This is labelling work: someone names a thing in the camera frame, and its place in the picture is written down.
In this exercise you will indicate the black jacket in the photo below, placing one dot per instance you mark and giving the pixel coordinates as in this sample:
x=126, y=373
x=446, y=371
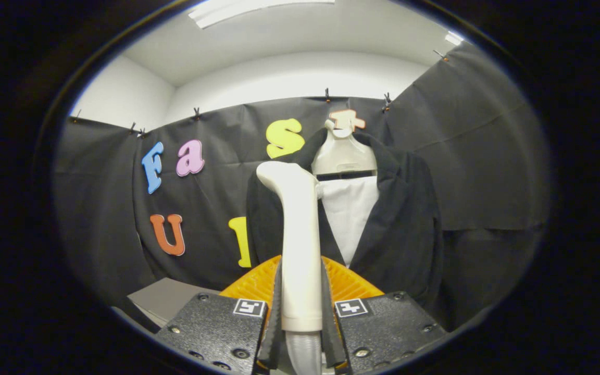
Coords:
x=399, y=234

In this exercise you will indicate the white shirt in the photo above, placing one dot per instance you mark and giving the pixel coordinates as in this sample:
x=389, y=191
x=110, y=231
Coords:
x=349, y=219

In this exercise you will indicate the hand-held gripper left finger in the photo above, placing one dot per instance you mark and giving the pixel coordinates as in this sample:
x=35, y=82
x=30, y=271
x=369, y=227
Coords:
x=275, y=338

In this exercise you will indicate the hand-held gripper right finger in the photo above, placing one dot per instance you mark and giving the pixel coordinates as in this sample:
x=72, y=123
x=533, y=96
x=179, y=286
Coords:
x=331, y=338

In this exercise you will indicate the white plastic hanger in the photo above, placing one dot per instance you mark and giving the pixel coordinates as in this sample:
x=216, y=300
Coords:
x=342, y=156

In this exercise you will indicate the grey cabinet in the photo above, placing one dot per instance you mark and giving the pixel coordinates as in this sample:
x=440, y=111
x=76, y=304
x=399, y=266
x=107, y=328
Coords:
x=164, y=297

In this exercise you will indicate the white garment steamer head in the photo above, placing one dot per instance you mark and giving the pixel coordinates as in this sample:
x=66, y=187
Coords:
x=300, y=234

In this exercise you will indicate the black backdrop cloth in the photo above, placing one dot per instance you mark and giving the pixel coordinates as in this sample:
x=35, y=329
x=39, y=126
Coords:
x=487, y=182

